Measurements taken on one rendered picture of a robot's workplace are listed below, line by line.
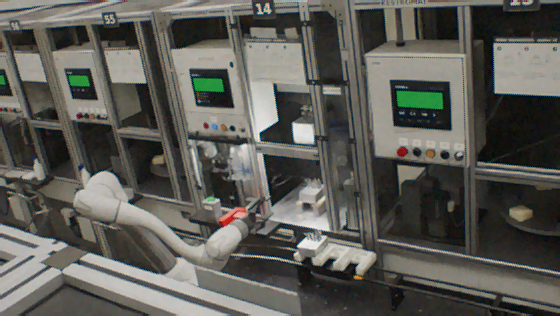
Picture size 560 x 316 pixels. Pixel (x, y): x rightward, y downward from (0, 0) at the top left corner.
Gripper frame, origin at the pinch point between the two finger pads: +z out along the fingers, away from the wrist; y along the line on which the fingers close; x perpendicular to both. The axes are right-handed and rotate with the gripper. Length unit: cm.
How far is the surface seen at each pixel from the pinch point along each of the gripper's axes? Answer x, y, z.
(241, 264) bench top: 31, -44, 8
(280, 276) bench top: 4.5, -44.4, 6.0
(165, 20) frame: 64, 85, 22
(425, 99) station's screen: -74, 51, 18
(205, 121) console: 48, 32, 20
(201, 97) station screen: 45, 46, 18
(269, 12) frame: -3, 87, 21
